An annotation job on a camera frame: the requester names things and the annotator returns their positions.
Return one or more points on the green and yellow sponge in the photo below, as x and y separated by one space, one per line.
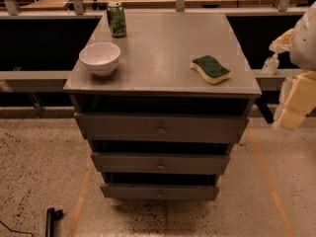
210 70

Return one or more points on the bottom grey drawer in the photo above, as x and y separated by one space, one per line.
169 192

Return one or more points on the black floor stand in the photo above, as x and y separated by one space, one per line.
52 215

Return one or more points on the grey drawer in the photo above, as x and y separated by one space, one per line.
156 163
169 192
176 128

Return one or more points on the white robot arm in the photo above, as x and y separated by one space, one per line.
302 51

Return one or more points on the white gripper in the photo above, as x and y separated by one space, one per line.
304 44

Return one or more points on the top grey drawer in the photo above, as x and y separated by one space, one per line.
176 128

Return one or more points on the clear plastic bottle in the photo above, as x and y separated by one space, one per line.
271 65

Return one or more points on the grey metal railing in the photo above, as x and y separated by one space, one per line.
158 4

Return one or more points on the grey wooden drawer cabinet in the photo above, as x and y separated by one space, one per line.
154 77

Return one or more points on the middle grey drawer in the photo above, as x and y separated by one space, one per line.
156 163

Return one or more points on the green soda can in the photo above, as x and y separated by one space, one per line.
116 19

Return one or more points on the white ceramic bowl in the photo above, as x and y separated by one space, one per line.
101 58

